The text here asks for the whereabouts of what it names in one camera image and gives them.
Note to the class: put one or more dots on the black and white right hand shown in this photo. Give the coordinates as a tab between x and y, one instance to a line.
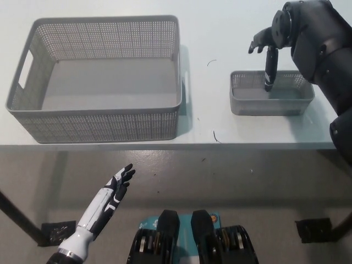
281	28

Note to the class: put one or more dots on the large grey perforated basket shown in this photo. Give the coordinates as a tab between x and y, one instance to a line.
104	123

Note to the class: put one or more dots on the black table leg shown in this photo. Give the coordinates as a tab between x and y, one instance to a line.
19	217

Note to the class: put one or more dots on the small grey perforated basket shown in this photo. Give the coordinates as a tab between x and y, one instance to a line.
275	105

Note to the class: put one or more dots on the white and black left hand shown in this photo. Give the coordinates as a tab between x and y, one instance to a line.
99	209

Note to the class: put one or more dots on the black floor foot plate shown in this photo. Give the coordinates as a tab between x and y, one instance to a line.
313	230
56	232

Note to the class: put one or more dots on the black ribbed robot body block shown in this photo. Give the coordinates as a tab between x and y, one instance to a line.
228	244
154	242

